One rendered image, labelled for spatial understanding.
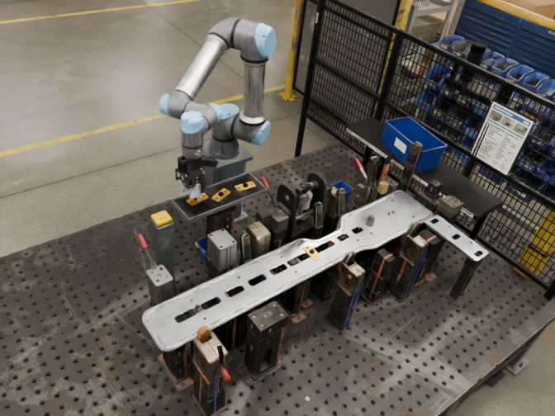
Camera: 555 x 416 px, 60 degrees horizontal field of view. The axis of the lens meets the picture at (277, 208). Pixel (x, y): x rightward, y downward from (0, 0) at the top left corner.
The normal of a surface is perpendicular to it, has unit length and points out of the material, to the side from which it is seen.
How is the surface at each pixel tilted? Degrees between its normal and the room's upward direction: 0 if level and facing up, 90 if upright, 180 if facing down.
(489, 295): 0
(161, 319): 0
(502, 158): 90
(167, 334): 0
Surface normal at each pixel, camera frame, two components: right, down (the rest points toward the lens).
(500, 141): -0.79, 0.33
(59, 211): 0.11, -0.76
